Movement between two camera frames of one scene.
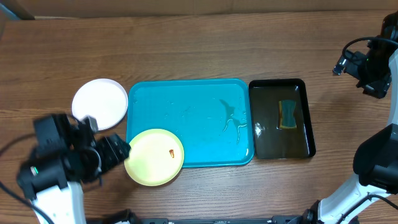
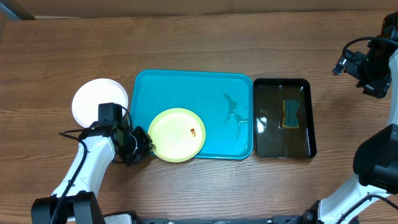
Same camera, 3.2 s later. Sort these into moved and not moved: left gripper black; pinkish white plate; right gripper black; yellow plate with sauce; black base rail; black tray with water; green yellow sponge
Moved: left gripper black; yellow plate with sauce; green yellow sponge
Not moved: black tray with water; right gripper black; pinkish white plate; black base rail
